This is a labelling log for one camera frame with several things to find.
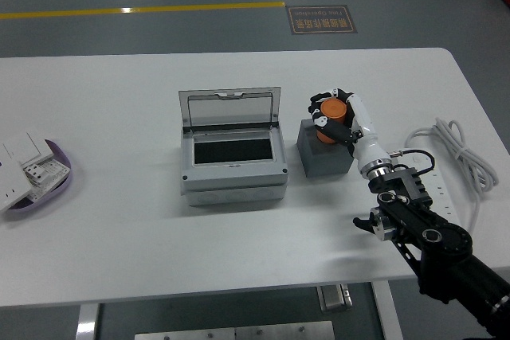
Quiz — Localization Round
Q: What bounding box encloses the grey metal base plate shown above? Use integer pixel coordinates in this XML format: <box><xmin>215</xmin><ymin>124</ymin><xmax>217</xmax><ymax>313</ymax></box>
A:
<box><xmin>134</xmin><ymin>320</ymin><xmax>335</xmax><ymax>340</ymax></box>

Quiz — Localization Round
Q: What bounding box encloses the small white circuit breaker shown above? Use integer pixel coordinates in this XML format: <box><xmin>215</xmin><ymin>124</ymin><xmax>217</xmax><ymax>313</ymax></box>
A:
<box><xmin>22</xmin><ymin>162</ymin><xmax>46</xmax><ymax>186</ymax></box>

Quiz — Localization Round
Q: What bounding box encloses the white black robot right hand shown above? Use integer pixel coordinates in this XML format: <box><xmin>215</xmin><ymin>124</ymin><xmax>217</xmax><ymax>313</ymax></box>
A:
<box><xmin>307</xmin><ymin>87</ymin><xmax>394</xmax><ymax>177</ymax></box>

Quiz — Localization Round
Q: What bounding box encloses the white wall socket panel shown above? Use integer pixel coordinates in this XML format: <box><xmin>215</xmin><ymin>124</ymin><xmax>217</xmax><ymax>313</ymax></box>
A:
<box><xmin>0</xmin><ymin>156</ymin><xmax>33</xmax><ymax>213</ymax></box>

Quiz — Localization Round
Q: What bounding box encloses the white coiled power cord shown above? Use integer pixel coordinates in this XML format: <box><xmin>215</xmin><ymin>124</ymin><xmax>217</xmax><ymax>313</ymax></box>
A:
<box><xmin>404</xmin><ymin>117</ymin><xmax>500</xmax><ymax>234</ymax></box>

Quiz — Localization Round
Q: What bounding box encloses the purple plastic tray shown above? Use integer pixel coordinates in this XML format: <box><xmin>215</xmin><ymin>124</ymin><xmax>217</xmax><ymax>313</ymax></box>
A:
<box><xmin>0</xmin><ymin>139</ymin><xmax>74</xmax><ymax>221</ymax></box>

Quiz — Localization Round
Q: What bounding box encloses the orange cylinder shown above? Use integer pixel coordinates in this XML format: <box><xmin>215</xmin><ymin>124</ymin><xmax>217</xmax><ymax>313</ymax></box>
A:
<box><xmin>316</xmin><ymin>97</ymin><xmax>351</xmax><ymax>145</ymax></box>

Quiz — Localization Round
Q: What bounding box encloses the white printed terminal part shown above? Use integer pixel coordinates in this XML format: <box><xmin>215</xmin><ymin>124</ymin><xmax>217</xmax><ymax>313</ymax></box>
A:
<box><xmin>27</xmin><ymin>158</ymin><xmax>69</xmax><ymax>202</ymax></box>

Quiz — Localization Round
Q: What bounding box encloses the yellow floor tape line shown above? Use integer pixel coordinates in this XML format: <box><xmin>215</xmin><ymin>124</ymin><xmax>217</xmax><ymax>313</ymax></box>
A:
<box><xmin>0</xmin><ymin>0</ymin><xmax>286</xmax><ymax>21</ymax></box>

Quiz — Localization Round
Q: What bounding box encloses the grey junction box clear lid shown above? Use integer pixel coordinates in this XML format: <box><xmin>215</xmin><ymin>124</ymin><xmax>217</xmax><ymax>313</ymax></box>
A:
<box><xmin>178</xmin><ymin>85</ymin><xmax>289</xmax><ymax>209</ymax></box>

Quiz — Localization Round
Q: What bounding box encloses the grey cube block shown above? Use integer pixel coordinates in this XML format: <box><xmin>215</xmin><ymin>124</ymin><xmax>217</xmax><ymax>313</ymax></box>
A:
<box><xmin>296</xmin><ymin>118</ymin><xmax>357</xmax><ymax>178</ymax></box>

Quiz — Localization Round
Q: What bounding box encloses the white table leg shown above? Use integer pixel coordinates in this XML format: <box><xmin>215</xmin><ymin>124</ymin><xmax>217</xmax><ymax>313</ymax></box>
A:
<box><xmin>371</xmin><ymin>279</ymin><xmax>404</xmax><ymax>340</ymax></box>
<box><xmin>75</xmin><ymin>303</ymin><xmax>100</xmax><ymax>340</ymax></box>

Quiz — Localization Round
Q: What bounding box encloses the white power strip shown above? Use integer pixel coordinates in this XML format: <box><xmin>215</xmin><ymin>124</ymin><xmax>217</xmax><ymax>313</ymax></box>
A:
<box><xmin>412</xmin><ymin>154</ymin><xmax>465</xmax><ymax>233</ymax></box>

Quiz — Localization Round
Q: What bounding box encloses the dark floor sign orange text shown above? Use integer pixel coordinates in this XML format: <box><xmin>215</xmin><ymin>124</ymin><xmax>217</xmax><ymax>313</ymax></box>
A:
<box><xmin>285</xmin><ymin>4</ymin><xmax>359</xmax><ymax>35</ymax></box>

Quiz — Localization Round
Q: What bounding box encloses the grey metal table bracket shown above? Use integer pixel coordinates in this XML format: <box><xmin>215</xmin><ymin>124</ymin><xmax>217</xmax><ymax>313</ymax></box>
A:
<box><xmin>317</xmin><ymin>283</ymin><xmax>354</xmax><ymax>313</ymax></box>

